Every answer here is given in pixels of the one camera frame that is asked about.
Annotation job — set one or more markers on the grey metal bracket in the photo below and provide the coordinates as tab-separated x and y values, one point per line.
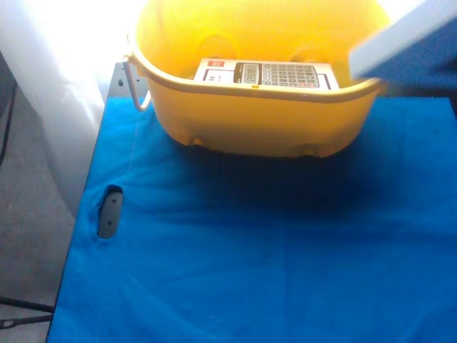
110	214

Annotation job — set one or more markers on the yellow plastic basket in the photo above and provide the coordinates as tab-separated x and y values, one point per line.
250	121

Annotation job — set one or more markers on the deli calculator box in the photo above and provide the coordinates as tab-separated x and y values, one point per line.
285	73

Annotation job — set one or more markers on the white and blue box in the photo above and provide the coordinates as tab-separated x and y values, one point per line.
392	39

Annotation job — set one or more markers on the blue table cloth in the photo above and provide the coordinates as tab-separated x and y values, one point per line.
250	268

